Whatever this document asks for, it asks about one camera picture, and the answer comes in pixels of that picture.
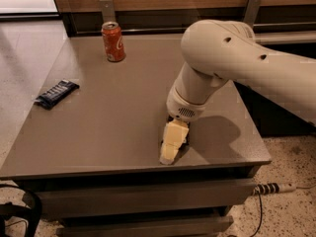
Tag grey drawer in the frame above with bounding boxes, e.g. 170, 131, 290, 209
56, 216, 233, 237
38, 179, 255, 219

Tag left metal bracket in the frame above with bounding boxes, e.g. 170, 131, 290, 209
99, 0, 116, 23

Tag black chair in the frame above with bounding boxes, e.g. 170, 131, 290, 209
0, 190, 42, 237

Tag black power cable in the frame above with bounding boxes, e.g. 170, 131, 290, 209
226, 191, 265, 237

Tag lower grey drawer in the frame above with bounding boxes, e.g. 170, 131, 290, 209
56, 216, 233, 237

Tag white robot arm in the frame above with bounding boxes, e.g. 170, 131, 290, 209
160, 20, 316, 165

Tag upper grey drawer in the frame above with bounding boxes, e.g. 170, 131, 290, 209
38, 179, 255, 219

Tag right metal bracket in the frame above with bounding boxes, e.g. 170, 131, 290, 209
243, 0, 262, 28

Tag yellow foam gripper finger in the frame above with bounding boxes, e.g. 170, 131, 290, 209
159, 118, 191, 166

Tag metal bracket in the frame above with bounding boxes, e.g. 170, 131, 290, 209
99, 0, 116, 23
243, 0, 262, 28

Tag white power strip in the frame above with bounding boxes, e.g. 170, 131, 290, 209
253, 183, 296, 195

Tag blue snack bar wrapper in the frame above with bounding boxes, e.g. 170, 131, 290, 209
35, 80, 80, 110

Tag red coke can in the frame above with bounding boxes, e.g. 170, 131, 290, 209
101, 22, 125, 62

